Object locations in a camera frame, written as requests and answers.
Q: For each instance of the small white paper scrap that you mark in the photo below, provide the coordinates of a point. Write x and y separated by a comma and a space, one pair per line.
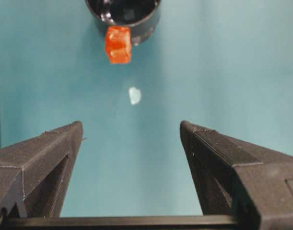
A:
135, 95

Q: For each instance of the blue-green table cloth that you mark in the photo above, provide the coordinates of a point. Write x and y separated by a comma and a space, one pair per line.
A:
208, 72

